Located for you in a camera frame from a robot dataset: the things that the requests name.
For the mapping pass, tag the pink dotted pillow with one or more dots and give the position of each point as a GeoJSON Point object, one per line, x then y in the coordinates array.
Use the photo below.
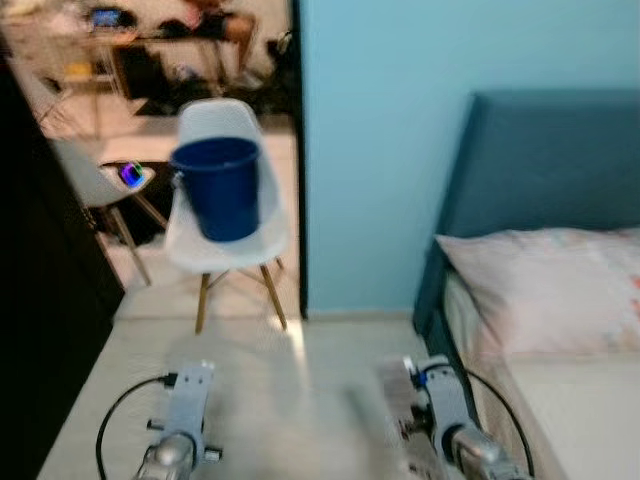
{"type": "Point", "coordinates": [550, 290]}

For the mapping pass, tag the teal upholstered headboard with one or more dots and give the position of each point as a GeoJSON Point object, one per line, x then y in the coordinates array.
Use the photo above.
{"type": "Point", "coordinates": [540, 160]}

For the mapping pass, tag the white bed mattress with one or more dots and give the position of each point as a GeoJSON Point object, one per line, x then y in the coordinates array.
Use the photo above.
{"type": "Point", "coordinates": [580, 420]}

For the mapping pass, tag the white plastic chair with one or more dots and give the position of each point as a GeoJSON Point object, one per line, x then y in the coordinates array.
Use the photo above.
{"type": "Point", "coordinates": [230, 255]}
{"type": "Point", "coordinates": [85, 175]}

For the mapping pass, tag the blue plastic bucket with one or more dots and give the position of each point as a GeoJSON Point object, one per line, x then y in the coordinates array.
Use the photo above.
{"type": "Point", "coordinates": [220, 190]}

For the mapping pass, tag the person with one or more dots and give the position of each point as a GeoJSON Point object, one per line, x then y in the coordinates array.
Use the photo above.
{"type": "Point", "coordinates": [235, 25]}

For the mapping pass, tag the round colourful gadget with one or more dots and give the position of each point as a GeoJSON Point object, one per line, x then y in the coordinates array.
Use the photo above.
{"type": "Point", "coordinates": [131, 175]}

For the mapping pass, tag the laptop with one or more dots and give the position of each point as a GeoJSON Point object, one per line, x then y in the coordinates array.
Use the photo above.
{"type": "Point", "coordinates": [106, 17]}

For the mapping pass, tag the black wardrobe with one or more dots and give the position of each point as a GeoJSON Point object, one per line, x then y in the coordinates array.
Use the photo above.
{"type": "Point", "coordinates": [40, 300]}

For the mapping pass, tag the wooden table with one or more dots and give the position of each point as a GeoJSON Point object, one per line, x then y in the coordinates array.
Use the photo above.
{"type": "Point", "coordinates": [60, 40]}

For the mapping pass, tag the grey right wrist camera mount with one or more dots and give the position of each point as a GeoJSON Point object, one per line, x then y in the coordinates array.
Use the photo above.
{"type": "Point", "coordinates": [440, 400]}

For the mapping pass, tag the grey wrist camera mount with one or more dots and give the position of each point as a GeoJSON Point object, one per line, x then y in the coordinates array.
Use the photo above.
{"type": "Point", "coordinates": [190, 400]}
{"type": "Point", "coordinates": [440, 400]}

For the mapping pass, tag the black door frame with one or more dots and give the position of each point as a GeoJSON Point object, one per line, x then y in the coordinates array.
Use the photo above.
{"type": "Point", "coordinates": [297, 150]}

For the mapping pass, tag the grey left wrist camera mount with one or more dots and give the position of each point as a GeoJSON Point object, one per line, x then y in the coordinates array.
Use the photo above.
{"type": "Point", "coordinates": [190, 400]}

